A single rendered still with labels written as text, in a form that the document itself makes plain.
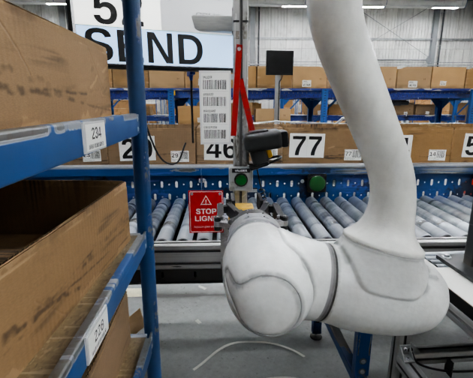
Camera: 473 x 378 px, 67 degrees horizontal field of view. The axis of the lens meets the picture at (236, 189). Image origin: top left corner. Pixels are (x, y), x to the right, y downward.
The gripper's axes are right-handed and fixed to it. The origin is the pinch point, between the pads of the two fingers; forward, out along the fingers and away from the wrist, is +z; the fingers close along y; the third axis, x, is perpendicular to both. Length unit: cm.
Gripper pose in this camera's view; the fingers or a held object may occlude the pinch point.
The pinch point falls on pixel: (245, 202)
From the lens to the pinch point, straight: 77.9
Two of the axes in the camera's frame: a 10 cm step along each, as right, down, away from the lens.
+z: -0.4, -2.3, 9.7
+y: -10.0, 0.1, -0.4
